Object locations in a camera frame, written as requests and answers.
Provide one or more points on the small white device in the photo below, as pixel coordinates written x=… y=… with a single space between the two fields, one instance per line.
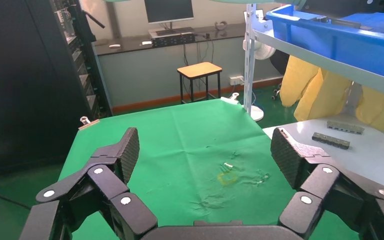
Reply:
x=114 y=46
x=146 y=42

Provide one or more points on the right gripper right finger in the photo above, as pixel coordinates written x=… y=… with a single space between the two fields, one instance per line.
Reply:
x=288 y=159

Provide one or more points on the silver binder clip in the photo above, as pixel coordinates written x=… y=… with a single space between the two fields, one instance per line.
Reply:
x=230 y=99
x=87 y=123

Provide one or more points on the black computer monitor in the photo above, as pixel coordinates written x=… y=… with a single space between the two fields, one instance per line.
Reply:
x=168 y=10

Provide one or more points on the black equipment rack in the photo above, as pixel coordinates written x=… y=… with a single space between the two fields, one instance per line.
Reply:
x=86 y=73

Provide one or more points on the wooden seat black stool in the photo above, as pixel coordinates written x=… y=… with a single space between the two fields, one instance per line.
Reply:
x=199 y=70

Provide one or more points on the grey metal connector strip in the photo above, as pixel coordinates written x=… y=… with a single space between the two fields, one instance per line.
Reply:
x=344 y=127
x=331 y=141

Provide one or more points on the black office chair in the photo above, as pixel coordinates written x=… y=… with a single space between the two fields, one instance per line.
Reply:
x=279 y=61

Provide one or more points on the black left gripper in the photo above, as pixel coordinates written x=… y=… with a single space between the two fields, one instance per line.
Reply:
x=344 y=6

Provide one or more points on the white perforated rack post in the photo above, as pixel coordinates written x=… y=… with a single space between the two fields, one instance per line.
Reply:
x=250 y=66

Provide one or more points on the white standing fan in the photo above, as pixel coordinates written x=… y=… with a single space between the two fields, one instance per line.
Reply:
x=261 y=51

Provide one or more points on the stamped metal bracket part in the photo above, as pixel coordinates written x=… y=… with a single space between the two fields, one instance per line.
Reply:
x=337 y=22

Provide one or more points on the dark top counter desk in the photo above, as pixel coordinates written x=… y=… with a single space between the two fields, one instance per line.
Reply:
x=139 y=73

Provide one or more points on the blue plastic tray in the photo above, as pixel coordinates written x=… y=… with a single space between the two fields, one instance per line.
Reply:
x=337 y=49

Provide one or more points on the small white tape scrap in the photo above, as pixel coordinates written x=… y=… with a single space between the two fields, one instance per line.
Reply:
x=227 y=165

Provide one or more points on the white power outlet strip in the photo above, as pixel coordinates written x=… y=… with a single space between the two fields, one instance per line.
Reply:
x=236 y=80

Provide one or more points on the black electronics box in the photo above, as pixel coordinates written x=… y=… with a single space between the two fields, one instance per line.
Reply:
x=173 y=40

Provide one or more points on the yellow fabric cover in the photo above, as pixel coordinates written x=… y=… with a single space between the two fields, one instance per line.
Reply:
x=311 y=89

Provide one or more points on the large black cabinet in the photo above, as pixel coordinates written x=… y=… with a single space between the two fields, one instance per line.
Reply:
x=23 y=82

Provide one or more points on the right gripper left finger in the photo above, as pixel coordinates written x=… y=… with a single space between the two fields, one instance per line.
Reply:
x=129 y=155

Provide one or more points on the green table cloth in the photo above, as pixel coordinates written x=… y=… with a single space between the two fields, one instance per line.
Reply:
x=185 y=139

